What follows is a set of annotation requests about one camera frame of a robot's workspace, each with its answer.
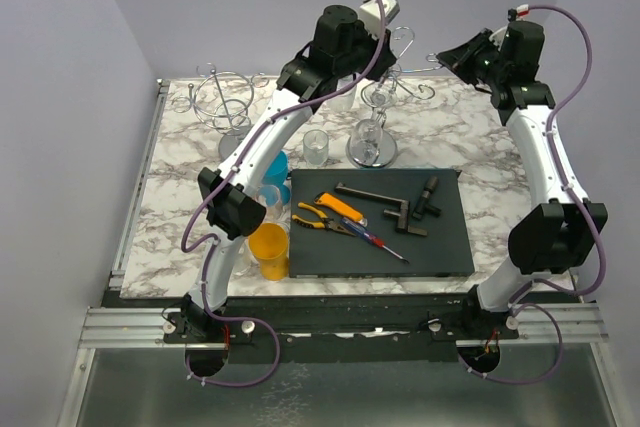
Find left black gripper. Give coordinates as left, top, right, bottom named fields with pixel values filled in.
left=331, top=19, right=392, bottom=80

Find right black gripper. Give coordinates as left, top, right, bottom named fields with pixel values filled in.
left=436, top=30, right=507, bottom=88

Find clear stemless wine glass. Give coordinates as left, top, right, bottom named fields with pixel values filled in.
left=326, top=75, right=356, bottom=112

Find clear tumbler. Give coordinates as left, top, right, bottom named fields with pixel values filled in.
left=303, top=129, right=329, bottom=167

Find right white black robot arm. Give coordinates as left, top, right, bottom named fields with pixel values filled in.
left=436, top=20, right=608, bottom=339

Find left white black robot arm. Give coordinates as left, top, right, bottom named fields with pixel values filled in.
left=182, top=0, right=399, bottom=342

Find tall chrome wine glass rack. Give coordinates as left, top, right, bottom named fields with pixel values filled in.
left=349, top=25, right=449, bottom=169

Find small clear wine glass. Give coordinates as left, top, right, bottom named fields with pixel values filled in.
left=254, top=185, right=283, bottom=223

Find black t-shaped tool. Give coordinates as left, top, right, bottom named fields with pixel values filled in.
left=411, top=176, right=441, bottom=220

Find yellow utility knife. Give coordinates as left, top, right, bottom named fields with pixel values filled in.
left=314, top=192, right=367, bottom=227

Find blue plastic goblet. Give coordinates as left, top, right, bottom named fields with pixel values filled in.
left=262, top=150, right=291, bottom=205

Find dark grey tray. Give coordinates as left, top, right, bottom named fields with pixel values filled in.
left=289, top=169, right=475, bottom=278

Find red blue screwdriver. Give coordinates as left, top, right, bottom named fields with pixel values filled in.
left=340, top=217, right=409, bottom=264

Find yellow plastic cup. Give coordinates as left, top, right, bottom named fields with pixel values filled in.
left=248, top=223, right=289, bottom=281

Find clear glass near front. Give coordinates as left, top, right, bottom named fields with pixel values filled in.
left=232, top=241, right=251, bottom=276

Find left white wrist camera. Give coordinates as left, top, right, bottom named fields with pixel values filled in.
left=357, top=0, right=400, bottom=39

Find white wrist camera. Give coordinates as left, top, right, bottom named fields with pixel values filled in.
left=357, top=0, right=400, bottom=39
left=489, top=26, right=508, bottom=49

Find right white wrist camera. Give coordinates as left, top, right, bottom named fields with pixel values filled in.
left=489, top=26, right=508, bottom=49

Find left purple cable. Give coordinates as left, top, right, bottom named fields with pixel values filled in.
left=179, top=0, right=396, bottom=388

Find small chrome wire rack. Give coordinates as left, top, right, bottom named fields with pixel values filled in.
left=171, top=62, right=270, bottom=160

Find long black metal bracket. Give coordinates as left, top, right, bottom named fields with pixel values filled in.
left=334, top=183, right=428, bottom=237

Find yellow handled pliers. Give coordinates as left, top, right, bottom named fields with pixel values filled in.
left=291, top=202, right=355, bottom=237

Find aluminium frame rail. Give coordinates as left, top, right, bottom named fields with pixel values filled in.
left=79, top=303, right=609, bottom=350

